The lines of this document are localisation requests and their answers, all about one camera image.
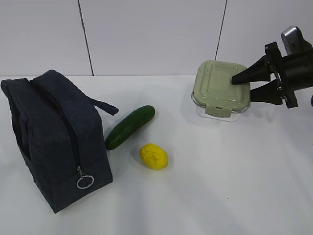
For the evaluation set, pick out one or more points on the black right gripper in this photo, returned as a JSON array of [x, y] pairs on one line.
[[275, 91]]

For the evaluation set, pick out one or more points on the glass container green lid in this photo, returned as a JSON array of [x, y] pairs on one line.
[[215, 96]]

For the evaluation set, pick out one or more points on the green cucumber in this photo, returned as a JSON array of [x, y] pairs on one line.
[[130, 124]]

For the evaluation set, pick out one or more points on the dark navy fabric bag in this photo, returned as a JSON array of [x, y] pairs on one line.
[[60, 135]]

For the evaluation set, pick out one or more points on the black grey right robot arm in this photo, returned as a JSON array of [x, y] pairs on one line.
[[298, 68]]

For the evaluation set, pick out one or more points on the yellow lemon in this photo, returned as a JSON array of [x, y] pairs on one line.
[[153, 156]]

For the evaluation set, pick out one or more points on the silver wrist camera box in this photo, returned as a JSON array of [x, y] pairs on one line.
[[292, 39]]

